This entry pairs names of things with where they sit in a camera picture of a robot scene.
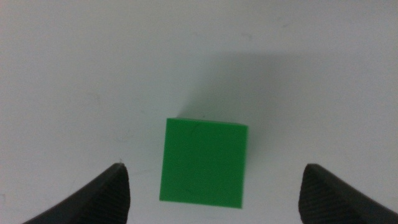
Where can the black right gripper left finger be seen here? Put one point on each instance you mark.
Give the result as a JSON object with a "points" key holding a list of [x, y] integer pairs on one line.
{"points": [[102, 196]]}

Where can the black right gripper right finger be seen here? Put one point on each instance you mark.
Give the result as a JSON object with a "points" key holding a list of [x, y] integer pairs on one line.
{"points": [[326, 199]]}

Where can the green cube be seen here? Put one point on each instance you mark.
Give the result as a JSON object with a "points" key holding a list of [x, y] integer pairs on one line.
{"points": [[203, 161]]}

